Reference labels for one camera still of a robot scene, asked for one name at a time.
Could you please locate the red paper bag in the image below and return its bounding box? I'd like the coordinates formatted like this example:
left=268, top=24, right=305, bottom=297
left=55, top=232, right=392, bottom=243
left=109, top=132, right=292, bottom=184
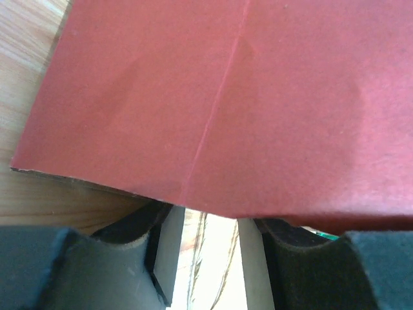
left=10, top=1, right=412, bottom=234

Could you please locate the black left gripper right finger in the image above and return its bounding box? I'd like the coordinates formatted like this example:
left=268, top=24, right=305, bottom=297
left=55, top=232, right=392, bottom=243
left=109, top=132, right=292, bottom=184
left=237, top=219, right=412, bottom=309

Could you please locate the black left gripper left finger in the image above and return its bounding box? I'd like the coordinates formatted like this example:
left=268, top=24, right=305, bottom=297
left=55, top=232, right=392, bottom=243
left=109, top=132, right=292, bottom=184
left=1, top=201, right=185, bottom=309

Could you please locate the orange Fox's fruits candy bag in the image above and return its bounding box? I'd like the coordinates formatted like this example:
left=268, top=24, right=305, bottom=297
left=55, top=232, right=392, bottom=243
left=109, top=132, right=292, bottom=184
left=170, top=209, right=248, bottom=310

